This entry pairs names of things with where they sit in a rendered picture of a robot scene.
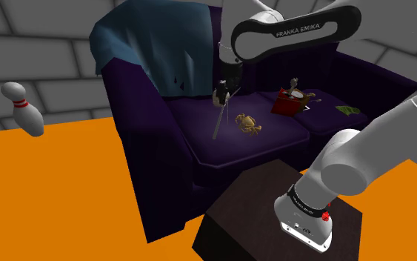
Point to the golden crab figure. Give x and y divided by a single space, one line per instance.
247 124

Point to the long grey utensil white head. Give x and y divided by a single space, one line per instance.
219 97

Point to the blue blanket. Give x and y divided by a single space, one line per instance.
150 43

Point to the white bowling pin red stripes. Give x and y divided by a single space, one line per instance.
27 114

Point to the red box with utensils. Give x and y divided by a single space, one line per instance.
285 104

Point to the green leafy thing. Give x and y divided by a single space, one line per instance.
347 110

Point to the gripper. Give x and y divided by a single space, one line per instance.
232 74

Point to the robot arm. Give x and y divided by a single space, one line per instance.
341 173

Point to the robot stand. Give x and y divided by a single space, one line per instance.
244 217

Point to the dark purple sofa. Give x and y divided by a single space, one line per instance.
266 139

